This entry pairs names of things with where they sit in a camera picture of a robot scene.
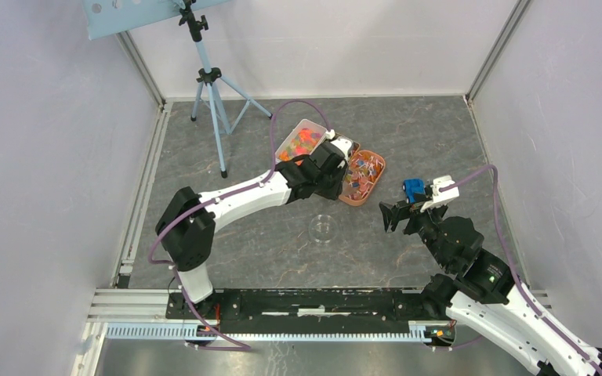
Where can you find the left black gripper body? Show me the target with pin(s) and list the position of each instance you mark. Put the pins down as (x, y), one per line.
(329, 187)

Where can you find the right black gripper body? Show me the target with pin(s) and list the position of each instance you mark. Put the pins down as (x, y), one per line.
(425, 224)

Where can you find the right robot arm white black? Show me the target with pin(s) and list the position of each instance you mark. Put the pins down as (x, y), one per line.
(480, 290)

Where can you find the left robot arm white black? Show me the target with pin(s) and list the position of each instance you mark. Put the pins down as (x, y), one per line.
(187, 227)

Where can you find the blue toy brick car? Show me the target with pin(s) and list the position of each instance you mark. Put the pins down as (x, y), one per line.
(414, 190)

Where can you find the white tin of gummies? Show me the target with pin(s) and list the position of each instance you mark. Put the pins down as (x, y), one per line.
(303, 139)

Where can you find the pink tin of lollipops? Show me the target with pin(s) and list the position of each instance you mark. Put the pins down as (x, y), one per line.
(363, 173)

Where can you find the yellow tin of lollipops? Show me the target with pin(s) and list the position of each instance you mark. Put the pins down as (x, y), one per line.
(355, 148)

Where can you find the light blue tripod stand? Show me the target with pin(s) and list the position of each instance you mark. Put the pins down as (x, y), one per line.
(209, 76)

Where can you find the light blue perforated plate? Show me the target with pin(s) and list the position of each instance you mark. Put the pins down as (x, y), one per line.
(107, 17)

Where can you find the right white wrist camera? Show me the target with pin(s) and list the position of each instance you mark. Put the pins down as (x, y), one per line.
(443, 190)

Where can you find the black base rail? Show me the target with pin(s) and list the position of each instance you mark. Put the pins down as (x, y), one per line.
(311, 311)

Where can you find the white toothed cable duct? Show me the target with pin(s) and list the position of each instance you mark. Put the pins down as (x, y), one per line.
(414, 333)

